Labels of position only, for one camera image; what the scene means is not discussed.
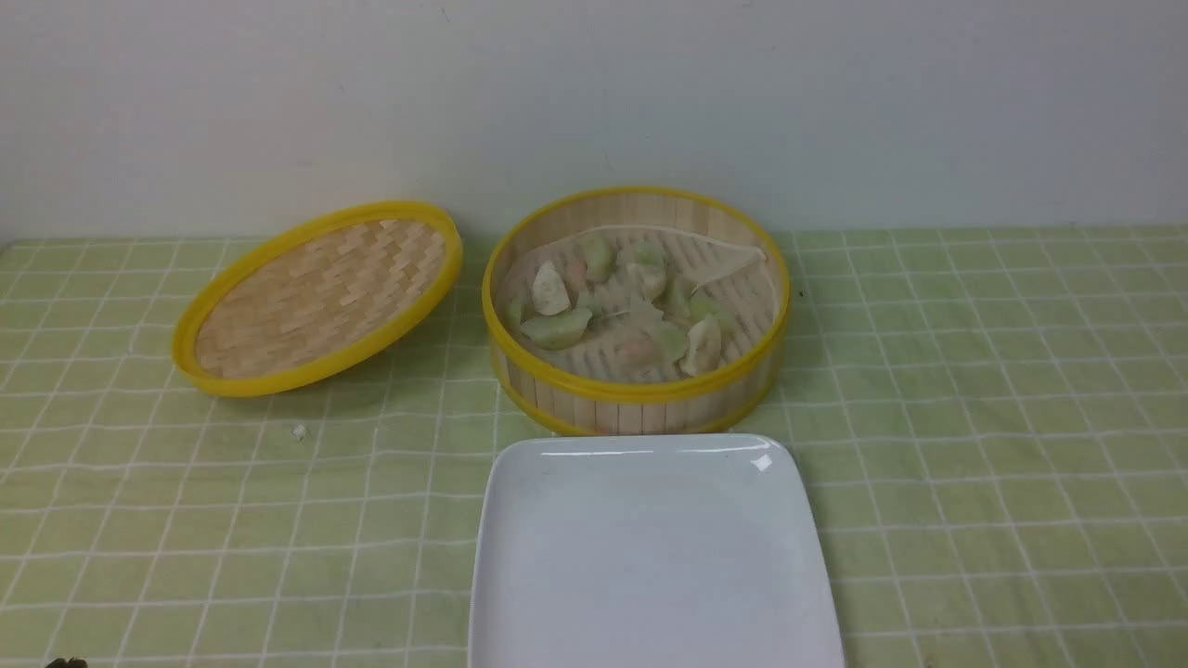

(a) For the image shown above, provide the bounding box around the pale steamed dumpling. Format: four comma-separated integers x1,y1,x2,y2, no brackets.
531,261,571,316
680,315,723,377

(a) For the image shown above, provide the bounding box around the green steamed dumpling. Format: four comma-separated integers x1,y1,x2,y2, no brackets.
519,307,593,351
618,239,669,302
645,320,689,365
577,234,615,284

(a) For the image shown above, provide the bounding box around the pink steamed dumpling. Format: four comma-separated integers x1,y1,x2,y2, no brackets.
614,334,658,373

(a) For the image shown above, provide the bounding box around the white square plate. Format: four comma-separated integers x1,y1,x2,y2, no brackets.
468,434,847,667

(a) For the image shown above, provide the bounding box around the white steamer liner cloth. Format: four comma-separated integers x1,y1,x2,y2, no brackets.
493,225,778,384

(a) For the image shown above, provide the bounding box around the yellow rimmed bamboo steamer basket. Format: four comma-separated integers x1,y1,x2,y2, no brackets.
481,187,794,435

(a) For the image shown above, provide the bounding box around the yellow rimmed bamboo steamer lid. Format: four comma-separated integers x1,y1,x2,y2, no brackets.
173,201,463,398

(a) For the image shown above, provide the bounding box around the green checkered tablecloth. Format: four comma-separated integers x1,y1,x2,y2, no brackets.
1,228,1187,667

